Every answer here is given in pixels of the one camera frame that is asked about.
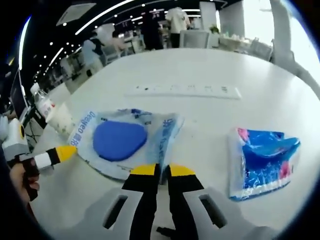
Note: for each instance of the white paper cup green print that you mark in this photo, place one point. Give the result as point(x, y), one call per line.
point(61, 121)

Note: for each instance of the clear water bottle red label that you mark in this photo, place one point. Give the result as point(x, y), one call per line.
point(42, 102)

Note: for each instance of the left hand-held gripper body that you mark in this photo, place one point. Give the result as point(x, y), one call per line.
point(13, 140)

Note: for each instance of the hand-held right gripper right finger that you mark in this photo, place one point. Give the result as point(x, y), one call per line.
point(185, 207)

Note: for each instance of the ceiling air conditioner vent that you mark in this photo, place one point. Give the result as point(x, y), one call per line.
point(75, 12)

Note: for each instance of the computer monitor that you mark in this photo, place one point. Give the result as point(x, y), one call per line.
point(17, 97)

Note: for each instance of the blue tissue pack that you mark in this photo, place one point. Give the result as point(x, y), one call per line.
point(262, 162)

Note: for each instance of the white power strip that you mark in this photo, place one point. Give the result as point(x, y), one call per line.
point(182, 91)

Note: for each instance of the grey office chair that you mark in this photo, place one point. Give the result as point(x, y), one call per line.
point(193, 40)

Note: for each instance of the person's left hand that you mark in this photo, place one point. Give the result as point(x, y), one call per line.
point(26, 186)

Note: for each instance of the wet wipes pack blue lid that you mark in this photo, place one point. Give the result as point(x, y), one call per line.
point(120, 140)

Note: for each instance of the potted green plant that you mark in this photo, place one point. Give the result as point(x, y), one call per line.
point(214, 29)

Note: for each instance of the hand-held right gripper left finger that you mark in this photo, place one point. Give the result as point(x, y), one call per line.
point(140, 207)

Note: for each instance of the curved ceiling light strip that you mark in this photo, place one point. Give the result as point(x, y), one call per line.
point(100, 18)

